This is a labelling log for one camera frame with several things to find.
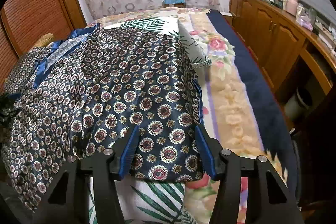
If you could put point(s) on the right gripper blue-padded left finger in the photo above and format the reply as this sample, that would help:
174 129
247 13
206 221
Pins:
66 199

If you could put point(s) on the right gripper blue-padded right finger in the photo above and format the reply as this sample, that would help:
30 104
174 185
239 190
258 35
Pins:
269 200

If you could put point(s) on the navy circle-patterned satin garment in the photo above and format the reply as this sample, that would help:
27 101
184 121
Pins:
77 97

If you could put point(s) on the white palm-leaf cushion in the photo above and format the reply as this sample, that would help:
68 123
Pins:
189 45

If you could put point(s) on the wooden sideboard cabinet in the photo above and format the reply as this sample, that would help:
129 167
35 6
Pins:
277 44

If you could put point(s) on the brown gold folded cushion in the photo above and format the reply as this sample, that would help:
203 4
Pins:
44 40

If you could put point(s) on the pink tissue pouch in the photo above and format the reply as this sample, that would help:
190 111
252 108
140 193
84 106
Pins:
304 21

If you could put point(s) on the pink thermos bottle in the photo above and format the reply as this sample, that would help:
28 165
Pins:
291 7

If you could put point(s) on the brown louvered wooden wardrobe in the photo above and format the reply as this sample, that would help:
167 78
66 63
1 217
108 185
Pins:
23 22

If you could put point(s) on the box with teal cloth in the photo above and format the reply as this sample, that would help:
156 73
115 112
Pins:
174 3

